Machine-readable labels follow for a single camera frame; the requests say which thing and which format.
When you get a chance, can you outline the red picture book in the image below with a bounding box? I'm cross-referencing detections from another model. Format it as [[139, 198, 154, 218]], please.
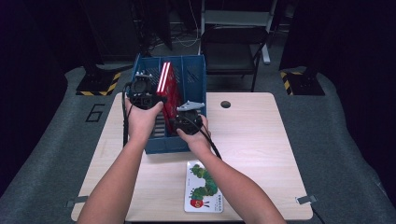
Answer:
[[160, 61, 185, 136], [156, 61, 171, 125]]

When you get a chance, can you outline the hazard-striped black stand base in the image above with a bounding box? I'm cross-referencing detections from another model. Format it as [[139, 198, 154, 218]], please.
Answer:
[[75, 63, 134, 97], [279, 70, 326, 96]]

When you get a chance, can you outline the black folding chair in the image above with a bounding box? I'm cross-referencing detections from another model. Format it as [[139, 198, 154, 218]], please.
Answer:
[[197, 0, 278, 64], [200, 26, 270, 92]]

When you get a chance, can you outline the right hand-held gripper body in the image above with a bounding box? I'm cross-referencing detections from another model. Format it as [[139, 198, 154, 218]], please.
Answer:
[[170, 100, 206, 136]]

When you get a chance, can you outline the blue plastic file rack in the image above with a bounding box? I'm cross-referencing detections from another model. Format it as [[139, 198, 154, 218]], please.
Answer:
[[130, 54, 208, 155]]

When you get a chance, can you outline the grey tape piece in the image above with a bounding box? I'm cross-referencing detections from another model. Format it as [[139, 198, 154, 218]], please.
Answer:
[[294, 194, 318, 205], [65, 195, 90, 208]]

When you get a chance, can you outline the right hand-held gripper cable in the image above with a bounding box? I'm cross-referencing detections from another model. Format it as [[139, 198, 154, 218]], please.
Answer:
[[186, 115, 222, 161]]

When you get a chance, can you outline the hand-held gripper cable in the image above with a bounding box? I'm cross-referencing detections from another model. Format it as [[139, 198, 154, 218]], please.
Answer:
[[186, 115, 222, 161], [121, 82, 134, 148]]

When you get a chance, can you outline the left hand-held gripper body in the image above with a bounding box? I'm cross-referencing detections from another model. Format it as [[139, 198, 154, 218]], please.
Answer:
[[128, 71, 161, 110]]

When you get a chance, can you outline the person's right hand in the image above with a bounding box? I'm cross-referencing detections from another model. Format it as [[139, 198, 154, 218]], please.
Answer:
[[177, 114, 213, 153]]

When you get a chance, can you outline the dark curtain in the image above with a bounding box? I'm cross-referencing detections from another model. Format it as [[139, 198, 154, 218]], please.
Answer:
[[0, 0, 94, 190], [276, 0, 396, 200]]

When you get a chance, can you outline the person's left hand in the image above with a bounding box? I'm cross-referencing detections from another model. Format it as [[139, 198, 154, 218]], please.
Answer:
[[125, 96, 165, 143]]

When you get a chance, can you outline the white caterpillar picture book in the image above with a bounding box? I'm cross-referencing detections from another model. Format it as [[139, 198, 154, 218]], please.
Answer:
[[184, 160, 224, 214]]

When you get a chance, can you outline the black floor cable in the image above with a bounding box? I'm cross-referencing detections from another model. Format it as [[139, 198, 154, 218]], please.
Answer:
[[311, 206, 327, 224]]

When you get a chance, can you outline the left hand-held gripper cable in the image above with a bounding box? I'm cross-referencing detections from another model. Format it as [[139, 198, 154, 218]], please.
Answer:
[[121, 82, 134, 148]]

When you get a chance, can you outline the white floor cable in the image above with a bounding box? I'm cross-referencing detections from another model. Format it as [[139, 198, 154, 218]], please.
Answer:
[[172, 29, 200, 49]]

